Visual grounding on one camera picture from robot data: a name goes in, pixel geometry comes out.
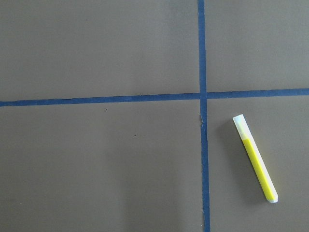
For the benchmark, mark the yellow highlighter pen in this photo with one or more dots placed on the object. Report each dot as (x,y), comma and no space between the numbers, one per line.
(256,159)

